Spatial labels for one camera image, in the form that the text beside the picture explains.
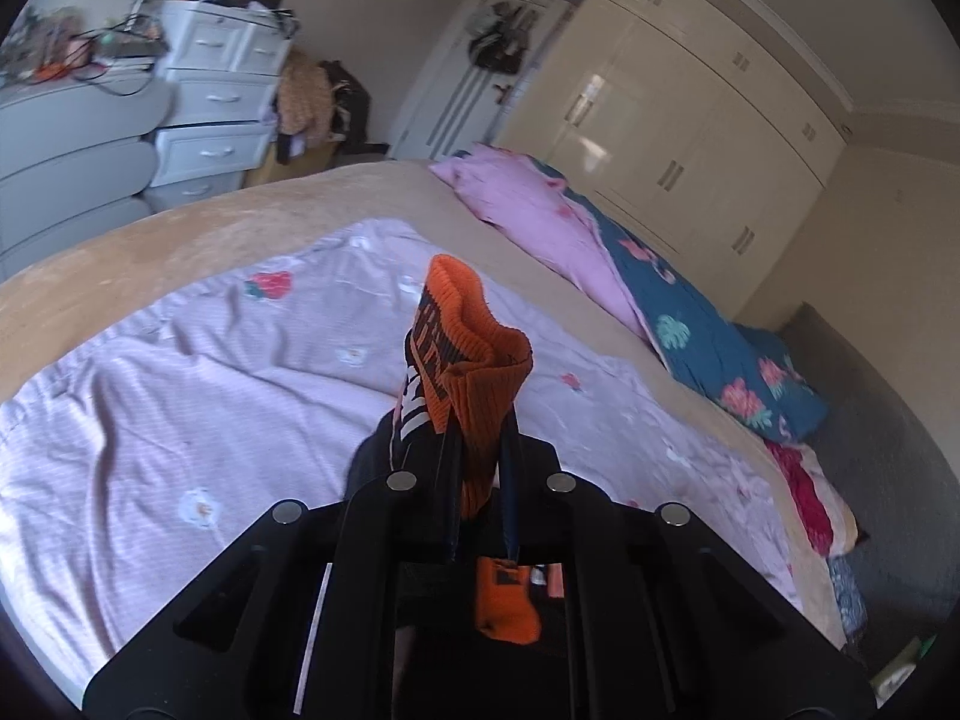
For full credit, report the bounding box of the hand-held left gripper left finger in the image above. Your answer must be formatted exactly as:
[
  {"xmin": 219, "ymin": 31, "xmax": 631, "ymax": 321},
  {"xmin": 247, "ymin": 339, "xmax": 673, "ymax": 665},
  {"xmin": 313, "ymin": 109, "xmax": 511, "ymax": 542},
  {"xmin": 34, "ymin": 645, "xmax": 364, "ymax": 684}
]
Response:
[{"xmin": 82, "ymin": 426, "xmax": 464, "ymax": 720}]

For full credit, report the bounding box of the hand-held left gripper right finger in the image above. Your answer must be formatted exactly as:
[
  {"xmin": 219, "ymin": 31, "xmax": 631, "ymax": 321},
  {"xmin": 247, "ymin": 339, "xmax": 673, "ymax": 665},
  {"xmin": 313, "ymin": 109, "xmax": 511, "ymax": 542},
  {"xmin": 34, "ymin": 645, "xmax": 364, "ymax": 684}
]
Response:
[{"xmin": 501, "ymin": 418, "xmax": 876, "ymax": 720}]

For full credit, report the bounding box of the green and white packet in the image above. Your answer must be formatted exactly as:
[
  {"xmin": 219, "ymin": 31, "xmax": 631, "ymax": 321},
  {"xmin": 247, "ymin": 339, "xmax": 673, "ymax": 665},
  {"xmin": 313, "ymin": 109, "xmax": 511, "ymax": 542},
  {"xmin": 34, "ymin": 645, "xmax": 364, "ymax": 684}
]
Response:
[{"xmin": 870, "ymin": 634, "xmax": 940, "ymax": 695}]

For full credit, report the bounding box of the orange and black sock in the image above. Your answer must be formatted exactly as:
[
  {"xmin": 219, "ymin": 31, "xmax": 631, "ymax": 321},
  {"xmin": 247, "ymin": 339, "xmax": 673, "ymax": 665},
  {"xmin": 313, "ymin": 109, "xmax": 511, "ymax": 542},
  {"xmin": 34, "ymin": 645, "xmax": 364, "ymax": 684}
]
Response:
[{"xmin": 345, "ymin": 255, "xmax": 542, "ymax": 647}]

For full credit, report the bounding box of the white door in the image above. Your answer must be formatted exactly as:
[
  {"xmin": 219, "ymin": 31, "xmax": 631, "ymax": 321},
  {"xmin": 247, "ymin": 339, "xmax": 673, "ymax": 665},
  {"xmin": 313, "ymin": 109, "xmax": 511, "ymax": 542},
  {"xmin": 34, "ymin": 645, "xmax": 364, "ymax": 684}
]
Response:
[{"xmin": 390, "ymin": 0, "xmax": 578, "ymax": 162}]

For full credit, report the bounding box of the teal floral quilt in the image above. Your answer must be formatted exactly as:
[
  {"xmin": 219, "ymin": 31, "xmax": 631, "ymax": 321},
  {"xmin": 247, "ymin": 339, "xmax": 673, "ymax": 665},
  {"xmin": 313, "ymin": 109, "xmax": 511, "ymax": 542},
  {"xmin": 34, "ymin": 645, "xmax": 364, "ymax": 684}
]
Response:
[{"xmin": 540, "ymin": 161, "xmax": 830, "ymax": 443}]

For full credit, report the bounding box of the white chest of drawers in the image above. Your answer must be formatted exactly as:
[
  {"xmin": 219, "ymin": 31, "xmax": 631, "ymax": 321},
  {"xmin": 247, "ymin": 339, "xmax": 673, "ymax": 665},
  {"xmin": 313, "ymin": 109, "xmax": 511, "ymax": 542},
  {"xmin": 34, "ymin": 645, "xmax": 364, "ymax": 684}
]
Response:
[{"xmin": 142, "ymin": 0, "xmax": 295, "ymax": 192}]

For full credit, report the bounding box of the cream wardrobe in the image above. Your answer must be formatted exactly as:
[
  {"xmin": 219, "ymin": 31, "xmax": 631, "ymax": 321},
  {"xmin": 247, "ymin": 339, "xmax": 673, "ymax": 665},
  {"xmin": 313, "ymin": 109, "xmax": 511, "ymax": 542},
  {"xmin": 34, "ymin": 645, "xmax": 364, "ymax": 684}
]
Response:
[{"xmin": 491, "ymin": 0, "xmax": 850, "ymax": 323}]

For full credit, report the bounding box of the lilac printed blanket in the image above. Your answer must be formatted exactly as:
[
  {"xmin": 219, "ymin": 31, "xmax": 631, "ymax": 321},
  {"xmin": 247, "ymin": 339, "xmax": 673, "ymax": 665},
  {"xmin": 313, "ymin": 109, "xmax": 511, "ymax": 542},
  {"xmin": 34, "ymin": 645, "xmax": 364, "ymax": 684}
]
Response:
[{"xmin": 0, "ymin": 219, "xmax": 803, "ymax": 706}]

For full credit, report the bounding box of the tangle of cables and items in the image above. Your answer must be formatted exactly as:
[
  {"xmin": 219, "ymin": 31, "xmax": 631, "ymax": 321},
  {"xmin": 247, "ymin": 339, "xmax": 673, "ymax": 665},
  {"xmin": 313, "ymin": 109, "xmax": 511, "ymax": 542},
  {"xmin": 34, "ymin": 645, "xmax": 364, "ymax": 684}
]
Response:
[{"xmin": 0, "ymin": 0, "xmax": 290, "ymax": 95}]

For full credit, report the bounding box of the pile of clothes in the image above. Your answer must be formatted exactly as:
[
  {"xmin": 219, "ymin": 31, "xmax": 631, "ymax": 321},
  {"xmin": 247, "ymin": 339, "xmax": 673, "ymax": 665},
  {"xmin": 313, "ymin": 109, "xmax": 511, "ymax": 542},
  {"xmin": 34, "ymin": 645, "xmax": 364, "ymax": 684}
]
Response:
[{"xmin": 274, "ymin": 52, "xmax": 372, "ymax": 166}]

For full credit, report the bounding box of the black hanging bag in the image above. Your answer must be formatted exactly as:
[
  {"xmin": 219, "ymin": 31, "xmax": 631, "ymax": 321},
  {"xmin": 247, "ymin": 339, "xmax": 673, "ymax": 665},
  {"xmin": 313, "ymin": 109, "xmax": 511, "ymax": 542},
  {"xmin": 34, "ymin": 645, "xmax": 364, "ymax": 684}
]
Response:
[{"xmin": 466, "ymin": 0, "xmax": 542, "ymax": 77}]

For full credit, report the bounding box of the pink quilt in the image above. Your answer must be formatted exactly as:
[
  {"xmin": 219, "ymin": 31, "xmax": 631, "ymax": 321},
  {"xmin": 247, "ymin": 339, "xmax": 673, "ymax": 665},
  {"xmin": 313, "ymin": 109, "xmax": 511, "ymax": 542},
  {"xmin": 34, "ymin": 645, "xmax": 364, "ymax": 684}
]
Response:
[{"xmin": 429, "ymin": 144, "xmax": 653, "ymax": 338}]

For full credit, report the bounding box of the grey headboard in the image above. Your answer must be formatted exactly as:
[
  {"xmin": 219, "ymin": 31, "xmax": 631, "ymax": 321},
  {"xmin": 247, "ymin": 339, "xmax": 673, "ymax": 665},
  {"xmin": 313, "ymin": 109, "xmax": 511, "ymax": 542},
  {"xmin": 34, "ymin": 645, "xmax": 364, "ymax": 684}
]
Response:
[{"xmin": 780, "ymin": 300, "xmax": 960, "ymax": 616}]

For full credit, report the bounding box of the red floral cloth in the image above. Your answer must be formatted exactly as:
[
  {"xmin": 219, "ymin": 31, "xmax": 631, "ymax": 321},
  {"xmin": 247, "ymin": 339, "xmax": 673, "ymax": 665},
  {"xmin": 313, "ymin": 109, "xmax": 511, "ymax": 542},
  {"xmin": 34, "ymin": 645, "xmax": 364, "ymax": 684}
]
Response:
[{"xmin": 765, "ymin": 439, "xmax": 860, "ymax": 560}]

